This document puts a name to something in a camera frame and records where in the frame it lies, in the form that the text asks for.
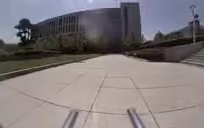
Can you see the pale concrete slab pavement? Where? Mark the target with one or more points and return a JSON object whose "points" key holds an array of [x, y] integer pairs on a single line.
{"points": [[116, 71]]}

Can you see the large dark glass building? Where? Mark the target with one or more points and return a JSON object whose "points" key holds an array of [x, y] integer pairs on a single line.
{"points": [[100, 26]]}

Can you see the row of bushes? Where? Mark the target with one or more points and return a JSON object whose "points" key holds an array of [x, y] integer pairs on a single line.
{"points": [[63, 43]]}

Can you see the robot's own part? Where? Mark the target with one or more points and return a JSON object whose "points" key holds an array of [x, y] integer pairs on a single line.
{"points": [[71, 120], [135, 118]]}

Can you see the pale concrete kerb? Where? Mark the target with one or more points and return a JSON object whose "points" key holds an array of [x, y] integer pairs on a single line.
{"points": [[33, 68]]}

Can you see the hedge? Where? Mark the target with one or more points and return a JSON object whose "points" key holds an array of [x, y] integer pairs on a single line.
{"points": [[180, 41]]}

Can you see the grass lawn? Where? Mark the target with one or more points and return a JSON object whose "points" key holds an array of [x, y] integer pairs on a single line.
{"points": [[20, 63]]}

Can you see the dark pine tree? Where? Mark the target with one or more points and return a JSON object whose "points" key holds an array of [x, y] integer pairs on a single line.
{"points": [[24, 30]]}

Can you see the low building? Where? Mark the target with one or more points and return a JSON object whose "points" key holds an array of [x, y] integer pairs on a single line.
{"points": [[193, 31]]}

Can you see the tall lamp pole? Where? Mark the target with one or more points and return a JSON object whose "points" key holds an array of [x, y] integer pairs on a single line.
{"points": [[193, 23]]}

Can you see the concrete stairs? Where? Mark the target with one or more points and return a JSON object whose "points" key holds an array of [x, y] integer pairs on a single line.
{"points": [[203, 56]]}

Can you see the low concrete wall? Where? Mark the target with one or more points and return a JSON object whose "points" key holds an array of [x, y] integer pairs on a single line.
{"points": [[180, 51]]}

